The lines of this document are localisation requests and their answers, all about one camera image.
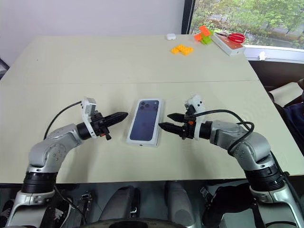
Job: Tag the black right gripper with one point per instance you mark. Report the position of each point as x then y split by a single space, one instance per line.
189 126

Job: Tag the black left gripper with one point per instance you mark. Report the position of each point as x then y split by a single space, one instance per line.
98 126

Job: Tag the white phone box lid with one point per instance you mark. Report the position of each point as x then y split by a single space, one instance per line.
145 121

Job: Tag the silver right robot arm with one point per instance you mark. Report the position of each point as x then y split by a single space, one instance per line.
247 145

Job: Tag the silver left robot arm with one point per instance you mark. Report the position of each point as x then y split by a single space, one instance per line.
52 147

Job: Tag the yellow toy brick block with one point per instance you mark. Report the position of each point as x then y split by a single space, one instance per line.
183 50

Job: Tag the dark rounded grey shape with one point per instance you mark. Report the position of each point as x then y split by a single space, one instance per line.
183 202

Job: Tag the white earbud case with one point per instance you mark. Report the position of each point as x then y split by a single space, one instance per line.
171 36

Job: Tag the green toy brick block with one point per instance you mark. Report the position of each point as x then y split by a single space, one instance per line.
207 39

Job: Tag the orange toy brick block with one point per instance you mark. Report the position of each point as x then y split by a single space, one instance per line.
202 32

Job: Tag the black and white sneaker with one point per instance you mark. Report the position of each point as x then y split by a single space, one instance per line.
60 213
7 210

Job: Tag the small white object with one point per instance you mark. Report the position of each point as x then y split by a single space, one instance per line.
262 56

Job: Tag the beige cushion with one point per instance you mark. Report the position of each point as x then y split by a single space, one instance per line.
285 93

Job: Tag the dark blue cloth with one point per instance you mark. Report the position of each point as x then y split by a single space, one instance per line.
295 112

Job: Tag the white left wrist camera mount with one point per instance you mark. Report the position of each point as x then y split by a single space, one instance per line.
89 105

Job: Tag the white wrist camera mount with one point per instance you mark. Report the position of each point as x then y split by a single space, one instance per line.
89 105
199 102

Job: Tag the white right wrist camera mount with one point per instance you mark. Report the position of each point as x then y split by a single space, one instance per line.
199 102

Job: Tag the black window frame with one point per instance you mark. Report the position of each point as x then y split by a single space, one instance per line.
188 15

